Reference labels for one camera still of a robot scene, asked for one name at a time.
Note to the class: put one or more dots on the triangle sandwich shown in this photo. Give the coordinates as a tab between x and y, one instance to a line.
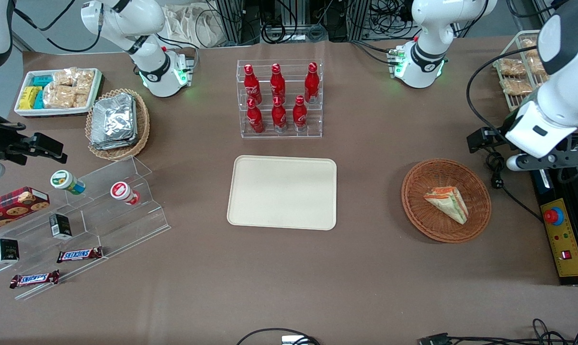
449	203

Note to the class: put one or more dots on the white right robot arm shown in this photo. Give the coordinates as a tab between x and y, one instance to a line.
157	72

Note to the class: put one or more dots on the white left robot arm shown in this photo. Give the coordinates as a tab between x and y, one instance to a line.
425	62

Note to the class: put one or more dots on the white rectangular snack tray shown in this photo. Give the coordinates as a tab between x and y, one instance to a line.
54	112

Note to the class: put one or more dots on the tan wicker basket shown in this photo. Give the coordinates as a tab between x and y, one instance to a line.
142	124

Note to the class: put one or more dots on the brown wicker basket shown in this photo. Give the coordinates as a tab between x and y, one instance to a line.
423	215

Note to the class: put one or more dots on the beige plastic tray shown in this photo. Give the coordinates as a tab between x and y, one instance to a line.
281	191

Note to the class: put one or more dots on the green lid yogurt cup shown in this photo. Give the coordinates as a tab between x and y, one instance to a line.
64	181

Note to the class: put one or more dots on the teal snack pack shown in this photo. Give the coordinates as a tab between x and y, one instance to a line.
39	99
42	80

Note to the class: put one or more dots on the clear rice cracker bag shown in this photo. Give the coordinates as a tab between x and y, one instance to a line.
64	76
81	100
59	97
84	81

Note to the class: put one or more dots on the yellow snack pack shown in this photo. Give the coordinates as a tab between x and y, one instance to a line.
28	98

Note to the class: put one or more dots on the clear bagged pastry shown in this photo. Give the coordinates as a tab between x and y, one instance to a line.
516	86
538	66
529	43
511	67

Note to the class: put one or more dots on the silver foil pack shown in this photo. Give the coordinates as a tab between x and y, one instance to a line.
114	145
112	117

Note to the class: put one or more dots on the red emergency stop button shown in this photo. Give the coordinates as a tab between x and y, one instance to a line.
552	216

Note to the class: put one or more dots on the red plaid cookie box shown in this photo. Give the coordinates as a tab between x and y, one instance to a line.
11	206

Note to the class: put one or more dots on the small black box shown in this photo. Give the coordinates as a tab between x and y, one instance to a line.
60	226
6	251

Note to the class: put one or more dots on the red lid yogurt cup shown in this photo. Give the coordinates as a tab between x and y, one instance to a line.
122	191

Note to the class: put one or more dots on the clear acrylic step shelf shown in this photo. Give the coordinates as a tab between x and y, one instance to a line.
116	225

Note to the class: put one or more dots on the yellow control panel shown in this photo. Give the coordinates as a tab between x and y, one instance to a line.
566	249

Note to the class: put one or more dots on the snickers chocolate bar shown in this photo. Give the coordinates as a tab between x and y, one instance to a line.
79	254
34	279

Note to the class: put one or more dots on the black machine housing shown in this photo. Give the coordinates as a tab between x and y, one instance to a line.
576	282

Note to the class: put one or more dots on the red cola bottle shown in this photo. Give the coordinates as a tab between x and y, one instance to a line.
255	120
251	84
311	84
279	117
300	117
277	84

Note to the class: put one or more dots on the white cloth bag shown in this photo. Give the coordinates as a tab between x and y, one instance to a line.
195	24

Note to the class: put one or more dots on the clear acrylic bottle rack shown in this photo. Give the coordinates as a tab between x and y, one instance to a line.
281	135

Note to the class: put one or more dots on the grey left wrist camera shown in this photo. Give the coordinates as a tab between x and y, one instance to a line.
516	163

